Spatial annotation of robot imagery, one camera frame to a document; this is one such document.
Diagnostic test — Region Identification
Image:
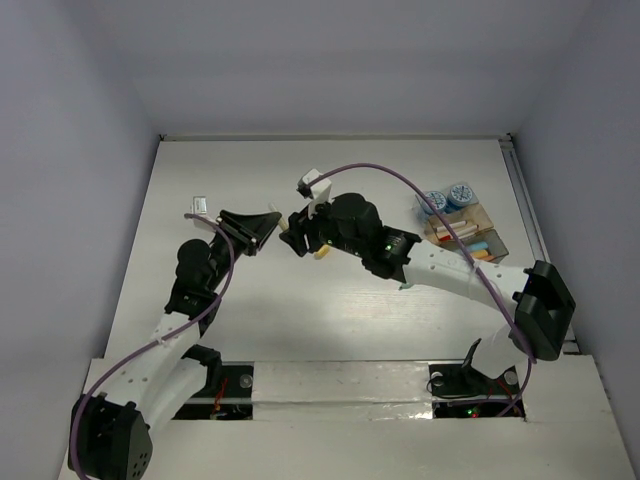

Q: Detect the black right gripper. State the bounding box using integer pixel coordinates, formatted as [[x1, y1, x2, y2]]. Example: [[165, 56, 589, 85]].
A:
[[280, 191, 367, 257]]

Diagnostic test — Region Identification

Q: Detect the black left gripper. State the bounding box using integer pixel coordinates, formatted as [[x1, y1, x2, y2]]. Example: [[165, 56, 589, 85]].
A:
[[205, 211, 280, 292]]

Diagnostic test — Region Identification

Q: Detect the yellow highlighter cap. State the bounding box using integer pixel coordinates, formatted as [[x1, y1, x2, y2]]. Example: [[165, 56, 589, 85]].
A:
[[314, 244, 331, 260]]

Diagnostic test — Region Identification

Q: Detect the yellow highlighter pen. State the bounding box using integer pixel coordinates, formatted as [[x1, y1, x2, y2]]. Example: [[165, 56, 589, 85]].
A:
[[268, 202, 289, 232]]

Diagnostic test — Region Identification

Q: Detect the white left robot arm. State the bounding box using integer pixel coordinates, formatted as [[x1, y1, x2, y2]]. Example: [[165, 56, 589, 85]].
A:
[[68, 211, 281, 479]]

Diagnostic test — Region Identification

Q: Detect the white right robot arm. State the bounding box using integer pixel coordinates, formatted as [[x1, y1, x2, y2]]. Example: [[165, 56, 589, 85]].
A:
[[280, 193, 576, 392]]

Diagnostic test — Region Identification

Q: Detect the compartmented organizer tray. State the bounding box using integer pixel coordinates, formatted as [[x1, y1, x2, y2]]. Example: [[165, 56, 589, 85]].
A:
[[412, 196, 509, 263]]

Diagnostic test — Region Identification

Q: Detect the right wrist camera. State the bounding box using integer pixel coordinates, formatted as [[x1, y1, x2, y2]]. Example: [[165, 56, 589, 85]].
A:
[[297, 169, 332, 218]]

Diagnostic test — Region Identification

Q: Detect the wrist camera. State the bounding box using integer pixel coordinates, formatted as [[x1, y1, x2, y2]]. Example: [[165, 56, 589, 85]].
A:
[[184, 196, 216, 233], [297, 169, 332, 218]]

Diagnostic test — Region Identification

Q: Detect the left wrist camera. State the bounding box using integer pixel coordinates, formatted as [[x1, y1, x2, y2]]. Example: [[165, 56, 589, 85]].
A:
[[184, 196, 216, 233]]

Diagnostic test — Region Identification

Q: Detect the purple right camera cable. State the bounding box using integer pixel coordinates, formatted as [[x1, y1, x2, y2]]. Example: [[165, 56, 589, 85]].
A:
[[309, 163, 539, 419]]

